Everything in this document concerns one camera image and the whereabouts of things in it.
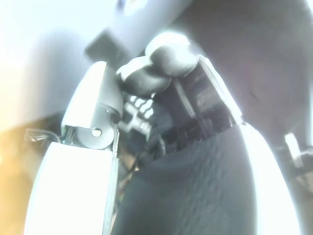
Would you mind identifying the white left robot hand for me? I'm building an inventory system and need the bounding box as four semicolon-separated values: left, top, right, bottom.
24;29;301;235

